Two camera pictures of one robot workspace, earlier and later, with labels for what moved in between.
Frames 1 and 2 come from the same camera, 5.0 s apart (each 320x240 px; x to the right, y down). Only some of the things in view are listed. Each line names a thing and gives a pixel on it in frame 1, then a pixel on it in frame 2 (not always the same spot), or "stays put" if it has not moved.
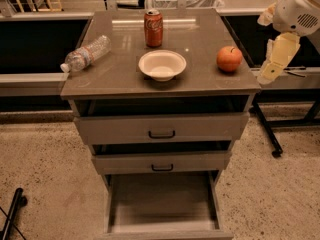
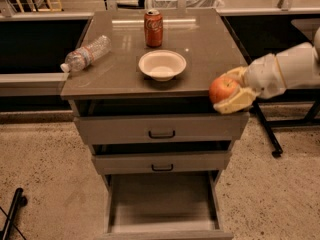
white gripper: [294, 11] -> [264, 75]
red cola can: [153, 28] stays put
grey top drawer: [202, 128] stays put
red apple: [229, 58] -> [221, 88]
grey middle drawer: [162, 162] stays put
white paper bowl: [162, 64] stays put
